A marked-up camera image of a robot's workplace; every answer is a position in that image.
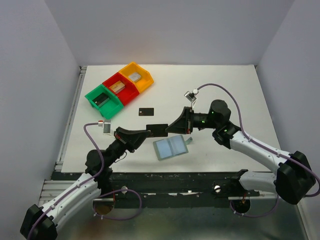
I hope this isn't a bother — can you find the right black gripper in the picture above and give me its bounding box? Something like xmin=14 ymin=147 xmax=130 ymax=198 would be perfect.
xmin=165 ymin=107 xmax=219 ymax=135

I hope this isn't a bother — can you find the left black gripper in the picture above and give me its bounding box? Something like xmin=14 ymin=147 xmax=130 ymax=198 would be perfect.
xmin=106 ymin=126 xmax=151 ymax=167

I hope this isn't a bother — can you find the dark credit card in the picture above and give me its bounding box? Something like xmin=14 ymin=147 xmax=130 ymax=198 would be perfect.
xmin=138 ymin=107 xmax=155 ymax=117
xmin=146 ymin=123 xmax=169 ymax=138

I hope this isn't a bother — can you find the green card holder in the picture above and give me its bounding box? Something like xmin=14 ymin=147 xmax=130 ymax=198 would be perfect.
xmin=153 ymin=135 xmax=193 ymax=161

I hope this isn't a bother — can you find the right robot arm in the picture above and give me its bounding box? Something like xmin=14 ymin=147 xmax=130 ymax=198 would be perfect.
xmin=165 ymin=99 xmax=316 ymax=205

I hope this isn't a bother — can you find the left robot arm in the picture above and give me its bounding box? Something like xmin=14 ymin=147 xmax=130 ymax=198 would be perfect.
xmin=20 ymin=127 xmax=151 ymax=240

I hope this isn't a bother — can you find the green plastic bin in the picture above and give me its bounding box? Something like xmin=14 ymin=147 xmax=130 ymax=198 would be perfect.
xmin=85 ymin=84 xmax=124 ymax=120

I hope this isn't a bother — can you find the red plastic bin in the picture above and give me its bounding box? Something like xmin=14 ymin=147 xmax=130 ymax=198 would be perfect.
xmin=102 ymin=72 xmax=140 ymax=106

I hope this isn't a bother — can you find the metal block in green bin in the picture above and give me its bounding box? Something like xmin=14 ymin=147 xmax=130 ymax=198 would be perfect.
xmin=92 ymin=92 xmax=110 ymax=108

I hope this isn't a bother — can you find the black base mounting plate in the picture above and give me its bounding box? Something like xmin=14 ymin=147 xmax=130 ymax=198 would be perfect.
xmin=51 ymin=169 xmax=278 ymax=210

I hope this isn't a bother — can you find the metal block in red bin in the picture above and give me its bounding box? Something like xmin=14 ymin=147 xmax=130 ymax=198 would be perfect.
xmin=110 ymin=80 xmax=125 ymax=94

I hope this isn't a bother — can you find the metal block in yellow bin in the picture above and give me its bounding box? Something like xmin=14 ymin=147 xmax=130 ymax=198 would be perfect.
xmin=128 ymin=72 xmax=142 ymax=83

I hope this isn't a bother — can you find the yellow plastic bin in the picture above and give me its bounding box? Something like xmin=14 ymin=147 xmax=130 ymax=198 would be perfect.
xmin=118 ymin=62 xmax=154 ymax=93

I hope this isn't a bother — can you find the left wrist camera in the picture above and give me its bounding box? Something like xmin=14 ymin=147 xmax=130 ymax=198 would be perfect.
xmin=97 ymin=119 xmax=112 ymax=136

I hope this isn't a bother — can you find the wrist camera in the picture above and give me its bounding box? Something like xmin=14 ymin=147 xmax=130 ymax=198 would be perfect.
xmin=97 ymin=119 xmax=112 ymax=136
xmin=184 ymin=88 xmax=199 ymax=110

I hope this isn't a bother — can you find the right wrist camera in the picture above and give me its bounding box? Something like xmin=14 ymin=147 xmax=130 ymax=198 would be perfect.
xmin=184 ymin=88 xmax=199 ymax=110

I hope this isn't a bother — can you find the aluminium rail frame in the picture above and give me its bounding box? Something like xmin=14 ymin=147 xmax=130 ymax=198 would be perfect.
xmin=57 ymin=64 xmax=280 ymax=177

